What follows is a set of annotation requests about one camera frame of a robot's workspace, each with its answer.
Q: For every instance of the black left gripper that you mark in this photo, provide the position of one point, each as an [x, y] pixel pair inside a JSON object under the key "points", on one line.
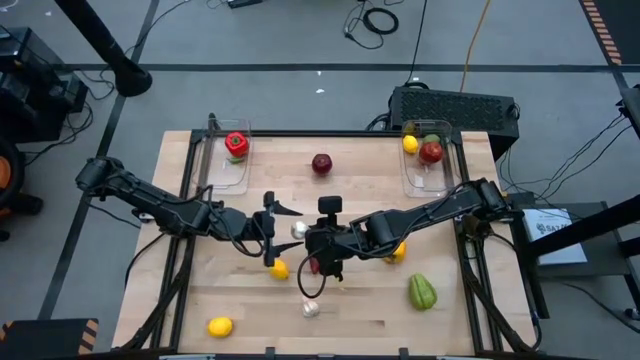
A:
{"points": [[240, 225]]}

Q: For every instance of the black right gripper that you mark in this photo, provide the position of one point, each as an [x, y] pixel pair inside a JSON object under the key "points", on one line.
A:
{"points": [[330, 242]]}

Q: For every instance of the white garlic bulb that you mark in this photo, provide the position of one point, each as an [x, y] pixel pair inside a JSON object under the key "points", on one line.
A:
{"points": [[310, 309], [300, 230]]}

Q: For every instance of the long red chili pepper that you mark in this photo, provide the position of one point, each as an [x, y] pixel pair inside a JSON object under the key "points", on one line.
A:
{"points": [[314, 266]]}

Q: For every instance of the yellow lemon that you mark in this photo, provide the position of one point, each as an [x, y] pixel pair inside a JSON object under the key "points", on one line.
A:
{"points": [[280, 271], [410, 144], [220, 327]]}

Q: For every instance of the yellow bell pepper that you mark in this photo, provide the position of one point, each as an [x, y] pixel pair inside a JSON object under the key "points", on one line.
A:
{"points": [[399, 255]]}

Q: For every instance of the dark red apple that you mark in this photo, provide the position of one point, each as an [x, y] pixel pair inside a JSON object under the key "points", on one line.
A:
{"points": [[321, 164]]}

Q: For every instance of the red bell pepper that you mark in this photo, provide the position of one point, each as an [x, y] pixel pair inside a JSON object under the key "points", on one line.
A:
{"points": [[236, 144]]}

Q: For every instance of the green lime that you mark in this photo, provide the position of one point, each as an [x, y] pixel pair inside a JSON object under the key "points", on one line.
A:
{"points": [[432, 138]]}

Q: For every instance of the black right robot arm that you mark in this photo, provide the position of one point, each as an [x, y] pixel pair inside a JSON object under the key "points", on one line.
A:
{"points": [[425, 215]]}

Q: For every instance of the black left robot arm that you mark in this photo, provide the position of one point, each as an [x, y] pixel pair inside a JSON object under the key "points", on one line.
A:
{"points": [[150, 200]]}

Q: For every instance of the clear plastic bin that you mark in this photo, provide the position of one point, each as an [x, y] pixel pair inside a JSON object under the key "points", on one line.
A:
{"points": [[430, 180], [220, 175]]}

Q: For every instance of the green chayote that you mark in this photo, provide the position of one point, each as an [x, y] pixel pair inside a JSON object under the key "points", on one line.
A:
{"points": [[422, 292]]}

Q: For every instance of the small black connector box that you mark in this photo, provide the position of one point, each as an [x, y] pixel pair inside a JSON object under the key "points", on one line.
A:
{"points": [[145, 217]]}

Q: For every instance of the black perforated computer case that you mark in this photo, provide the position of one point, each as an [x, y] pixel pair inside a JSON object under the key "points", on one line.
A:
{"points": [[450, 112]]}

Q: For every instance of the black power strip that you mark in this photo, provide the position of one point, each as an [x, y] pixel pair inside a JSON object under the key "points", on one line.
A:
{"points": [[245, 3]]}

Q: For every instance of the black metal stand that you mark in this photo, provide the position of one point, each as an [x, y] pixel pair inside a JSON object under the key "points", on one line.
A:
{"points": [[590, 226]]}

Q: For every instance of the black box hazard stripes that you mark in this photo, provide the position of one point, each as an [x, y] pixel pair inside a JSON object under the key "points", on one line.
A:
{"points": [[45, 340]]}

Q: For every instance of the black stand pole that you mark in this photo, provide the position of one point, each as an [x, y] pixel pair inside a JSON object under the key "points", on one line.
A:
{"points": [[95, 30]]}

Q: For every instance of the black and orange wheel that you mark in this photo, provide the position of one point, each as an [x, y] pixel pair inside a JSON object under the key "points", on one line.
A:
{"points": [[4, 175]]}

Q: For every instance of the black equipment rack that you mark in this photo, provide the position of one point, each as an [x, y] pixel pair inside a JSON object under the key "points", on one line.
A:
{"points": [[30, 85]]}

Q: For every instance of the black mat striped edge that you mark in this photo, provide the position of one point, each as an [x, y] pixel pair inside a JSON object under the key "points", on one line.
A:
{"points": [[625, 25]]}

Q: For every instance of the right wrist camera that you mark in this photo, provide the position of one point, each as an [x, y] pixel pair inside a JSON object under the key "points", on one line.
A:
{"points": [[330, 206]]}

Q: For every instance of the black metal table frame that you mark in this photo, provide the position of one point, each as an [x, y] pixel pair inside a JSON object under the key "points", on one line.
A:
{"points": [[375, 133]]}

